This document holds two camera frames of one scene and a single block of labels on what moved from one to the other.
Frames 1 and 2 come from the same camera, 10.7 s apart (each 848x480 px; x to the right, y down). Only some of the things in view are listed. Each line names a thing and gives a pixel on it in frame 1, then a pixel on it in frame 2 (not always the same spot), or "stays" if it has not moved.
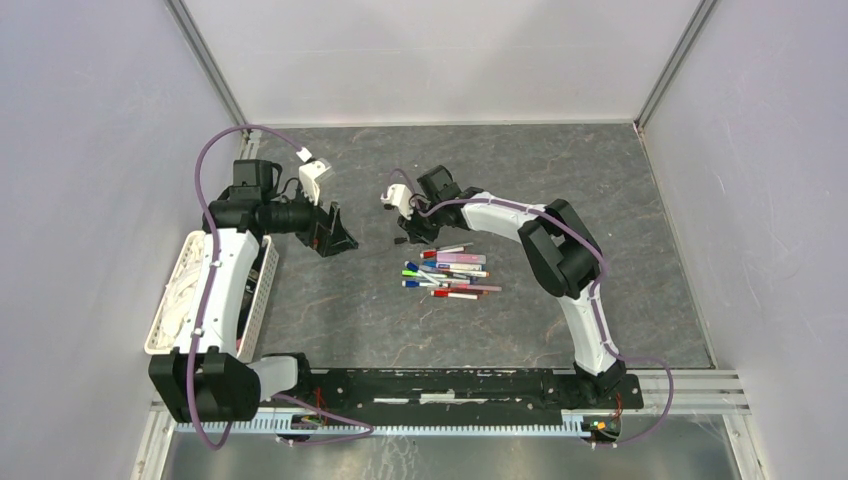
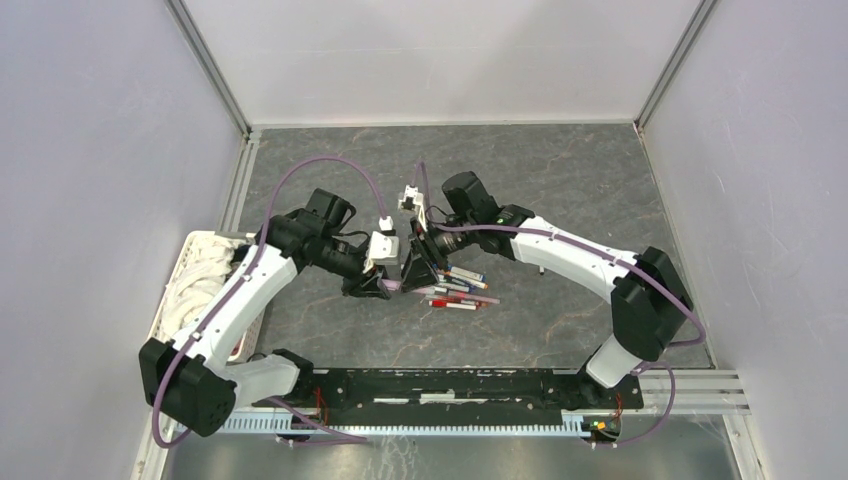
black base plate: x=445 y=395 stays
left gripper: x=322 y=224 -> x=366 y=285
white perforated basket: x=268 y=276 stays
